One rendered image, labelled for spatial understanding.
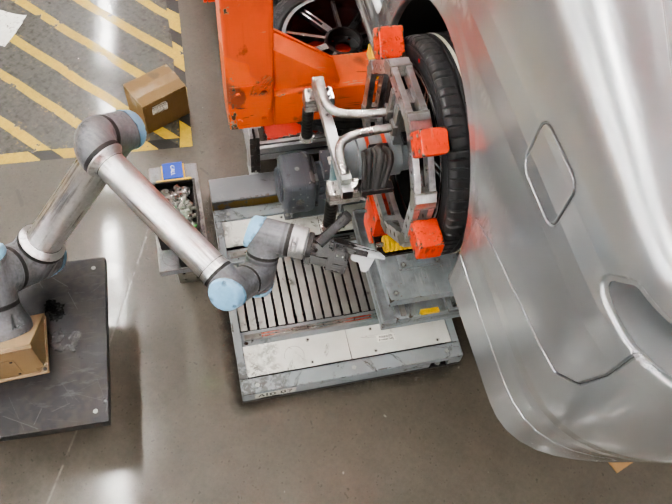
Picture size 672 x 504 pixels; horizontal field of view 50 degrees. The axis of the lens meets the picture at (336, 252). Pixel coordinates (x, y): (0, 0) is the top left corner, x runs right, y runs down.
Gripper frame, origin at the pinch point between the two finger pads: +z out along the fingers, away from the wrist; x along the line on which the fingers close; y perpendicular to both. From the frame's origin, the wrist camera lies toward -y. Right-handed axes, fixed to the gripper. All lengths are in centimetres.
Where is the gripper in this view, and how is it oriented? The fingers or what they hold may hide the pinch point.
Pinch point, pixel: (381, 254)
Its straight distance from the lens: 195.2
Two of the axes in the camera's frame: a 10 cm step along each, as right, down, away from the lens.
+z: 9.7, 2.4, 0.0
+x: -0.5, 2.0, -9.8
